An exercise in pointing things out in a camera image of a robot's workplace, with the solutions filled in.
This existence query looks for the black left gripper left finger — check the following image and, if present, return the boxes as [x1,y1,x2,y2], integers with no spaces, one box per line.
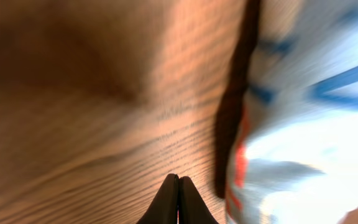
[137,174,179,224]

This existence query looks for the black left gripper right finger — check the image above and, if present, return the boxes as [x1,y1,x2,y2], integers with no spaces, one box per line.
[178,176,218,224]

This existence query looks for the light blue printed t-shirt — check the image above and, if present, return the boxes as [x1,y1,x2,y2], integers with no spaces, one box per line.
[226,0,358,224]

